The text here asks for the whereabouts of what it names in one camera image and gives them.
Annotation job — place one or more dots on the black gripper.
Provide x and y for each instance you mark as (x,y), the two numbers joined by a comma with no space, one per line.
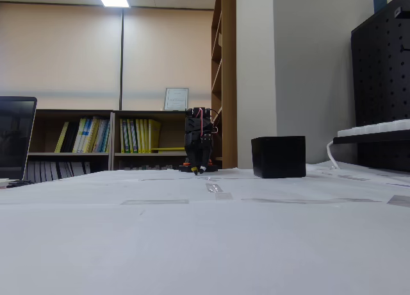
(194,140)

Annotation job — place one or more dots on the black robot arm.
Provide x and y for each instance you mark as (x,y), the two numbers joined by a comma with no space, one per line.
(192,112)

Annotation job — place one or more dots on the black open box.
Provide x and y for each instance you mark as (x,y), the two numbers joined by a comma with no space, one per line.
(278,157)

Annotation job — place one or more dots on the flat yellow folder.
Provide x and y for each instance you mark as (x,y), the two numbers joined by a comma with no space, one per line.
(169,149)

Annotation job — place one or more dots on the wide yellow binder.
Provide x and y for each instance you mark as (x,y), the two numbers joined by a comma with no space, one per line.
(154,131)

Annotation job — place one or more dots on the framed white certificate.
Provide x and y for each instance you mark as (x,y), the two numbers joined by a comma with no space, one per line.
(176,99)

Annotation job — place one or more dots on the low wooden bookshelf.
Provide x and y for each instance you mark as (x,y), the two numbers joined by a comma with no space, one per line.
(144,113)
(73,112)

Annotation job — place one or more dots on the yellow binder green label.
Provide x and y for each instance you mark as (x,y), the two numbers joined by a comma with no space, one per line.
(122,138)
(132,138)
(127,138)

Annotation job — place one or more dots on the white taped paper cover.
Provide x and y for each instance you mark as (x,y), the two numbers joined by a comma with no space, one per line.
(192,243)

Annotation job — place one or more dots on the blue white book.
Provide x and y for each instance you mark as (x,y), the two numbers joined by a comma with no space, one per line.
(99,138)
(106,138)
(86,138)

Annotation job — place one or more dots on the beige roller blind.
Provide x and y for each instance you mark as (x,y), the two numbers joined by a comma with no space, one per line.
(57,51)
(166,51)

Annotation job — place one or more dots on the yellow white book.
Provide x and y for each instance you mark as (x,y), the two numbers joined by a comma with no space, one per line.
(93,134)
(80,134)

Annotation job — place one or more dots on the dark grey binder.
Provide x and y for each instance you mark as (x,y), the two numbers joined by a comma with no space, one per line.
(86,166)
(40,171)
(32,171)
(48,171)
(66,169)
(57,170)
(75,168)

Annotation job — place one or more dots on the tall wooden bookshelf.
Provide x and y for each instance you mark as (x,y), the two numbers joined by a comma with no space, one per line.
(229,35)

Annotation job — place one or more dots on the black book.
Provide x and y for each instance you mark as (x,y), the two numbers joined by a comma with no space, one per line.
(74,138)
(68,138)

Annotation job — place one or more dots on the thin yellow book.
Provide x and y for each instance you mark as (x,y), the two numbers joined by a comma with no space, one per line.
(61,138)

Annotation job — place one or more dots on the black pegboard shelf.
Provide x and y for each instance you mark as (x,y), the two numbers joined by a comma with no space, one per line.
(368,140)

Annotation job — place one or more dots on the white power strip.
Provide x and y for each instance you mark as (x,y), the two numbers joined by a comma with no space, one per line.
(378,128)

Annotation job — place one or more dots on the black laptop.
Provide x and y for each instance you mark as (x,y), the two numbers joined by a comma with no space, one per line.
(13,131)

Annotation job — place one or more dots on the black pegboard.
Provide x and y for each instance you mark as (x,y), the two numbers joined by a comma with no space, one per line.
(378,83)

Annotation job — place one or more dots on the black pegboard hook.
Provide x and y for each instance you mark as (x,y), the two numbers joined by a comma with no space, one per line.
(406,48)

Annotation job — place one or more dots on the blue rounded partition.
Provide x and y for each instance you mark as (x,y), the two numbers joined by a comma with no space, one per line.
(379,0)

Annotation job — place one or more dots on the black pegboard bracket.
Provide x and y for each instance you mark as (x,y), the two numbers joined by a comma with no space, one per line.
(398,12)

